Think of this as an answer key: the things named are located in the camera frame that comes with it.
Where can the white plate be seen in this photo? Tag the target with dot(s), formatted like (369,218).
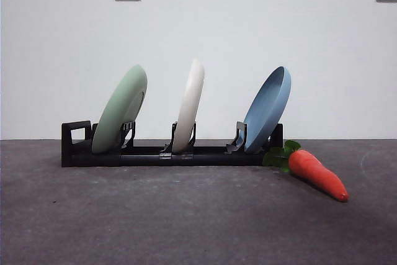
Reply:
(190,106)

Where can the orange toy carrot green leaves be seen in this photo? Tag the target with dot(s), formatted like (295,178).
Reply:
(313,173)

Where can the green plate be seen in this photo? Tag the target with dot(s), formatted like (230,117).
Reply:
(119,106)

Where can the blue plate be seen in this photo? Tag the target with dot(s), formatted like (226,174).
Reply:
(266,113)

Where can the black plate rack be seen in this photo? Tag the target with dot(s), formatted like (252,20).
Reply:
(204,159)

